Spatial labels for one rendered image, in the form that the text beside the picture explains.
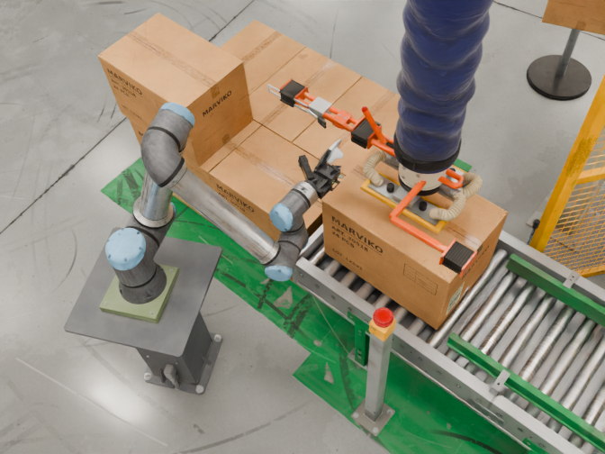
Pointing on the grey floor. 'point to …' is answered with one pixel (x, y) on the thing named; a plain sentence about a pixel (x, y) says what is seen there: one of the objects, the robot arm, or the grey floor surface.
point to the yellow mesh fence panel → (574, 176)
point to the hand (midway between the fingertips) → (339, 151)
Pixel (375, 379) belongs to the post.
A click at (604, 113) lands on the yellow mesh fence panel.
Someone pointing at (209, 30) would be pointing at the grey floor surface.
